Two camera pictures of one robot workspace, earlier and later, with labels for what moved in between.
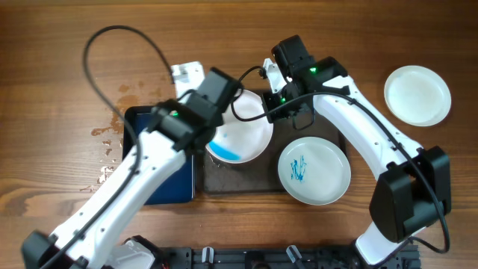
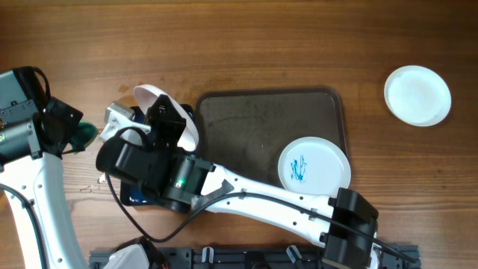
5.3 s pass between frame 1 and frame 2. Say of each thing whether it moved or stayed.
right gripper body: moved
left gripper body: moved
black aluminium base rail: stayed
